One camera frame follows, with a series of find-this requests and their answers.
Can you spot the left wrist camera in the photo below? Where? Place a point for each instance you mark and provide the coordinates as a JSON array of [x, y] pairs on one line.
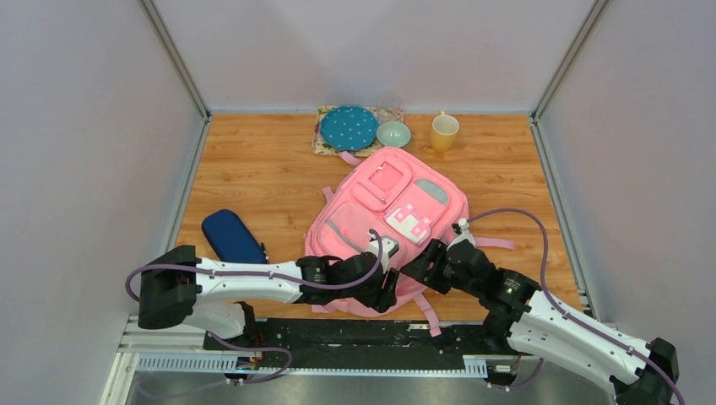
[[384, 248]]

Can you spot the navy blue pencil case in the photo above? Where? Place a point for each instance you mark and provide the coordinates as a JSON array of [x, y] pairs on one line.
[[231, 240]]

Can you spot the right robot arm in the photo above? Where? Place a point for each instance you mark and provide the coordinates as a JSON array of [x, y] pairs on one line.
[[524, 317]]

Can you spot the blue polka dot plate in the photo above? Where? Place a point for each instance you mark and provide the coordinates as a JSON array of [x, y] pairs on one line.
[[348, 128]]

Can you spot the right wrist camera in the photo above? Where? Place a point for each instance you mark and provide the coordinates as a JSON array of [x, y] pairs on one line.
[[461, 233]]

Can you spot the floral placemat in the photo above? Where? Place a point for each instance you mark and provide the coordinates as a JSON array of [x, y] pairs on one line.
[[319, 147]]

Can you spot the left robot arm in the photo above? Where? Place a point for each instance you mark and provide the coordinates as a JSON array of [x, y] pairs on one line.
[[183, 288]]

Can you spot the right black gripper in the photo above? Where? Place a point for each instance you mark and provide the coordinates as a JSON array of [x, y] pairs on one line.
[[417, 268]]

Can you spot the clear drinking glass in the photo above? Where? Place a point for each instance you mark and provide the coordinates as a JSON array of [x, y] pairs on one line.
[[388, 107]]

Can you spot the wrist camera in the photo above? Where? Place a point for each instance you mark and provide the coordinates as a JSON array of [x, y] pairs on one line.
[[384, 248], [461, 233]]

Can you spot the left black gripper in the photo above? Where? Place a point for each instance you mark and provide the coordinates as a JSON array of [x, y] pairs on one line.
[[387, 295]]

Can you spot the light green bowl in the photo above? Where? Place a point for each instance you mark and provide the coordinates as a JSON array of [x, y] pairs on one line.
[[394, 134]]

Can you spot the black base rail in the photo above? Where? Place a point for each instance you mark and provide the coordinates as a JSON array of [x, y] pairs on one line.
[[373, 345]]

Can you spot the yellow mug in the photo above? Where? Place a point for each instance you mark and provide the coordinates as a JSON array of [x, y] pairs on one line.
[[444, 131]]

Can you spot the pink student backpack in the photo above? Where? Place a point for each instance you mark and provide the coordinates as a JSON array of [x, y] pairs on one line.
[[394, 193]]

